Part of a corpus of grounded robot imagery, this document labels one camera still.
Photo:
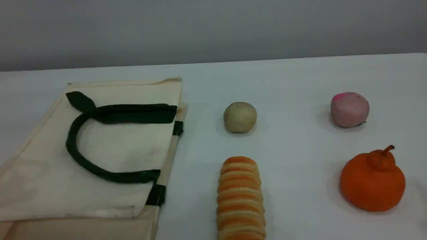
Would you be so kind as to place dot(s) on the long ridged golden bread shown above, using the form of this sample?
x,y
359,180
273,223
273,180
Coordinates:
x,y
240,200

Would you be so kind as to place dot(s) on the pink peach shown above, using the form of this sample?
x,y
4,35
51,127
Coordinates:
x,y
349,111

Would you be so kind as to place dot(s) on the round beige bun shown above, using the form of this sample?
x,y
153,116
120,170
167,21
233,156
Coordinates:
x,y
240,117

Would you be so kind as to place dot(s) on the orange tangerine with stem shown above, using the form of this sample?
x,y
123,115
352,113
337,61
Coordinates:
x,y
372,183

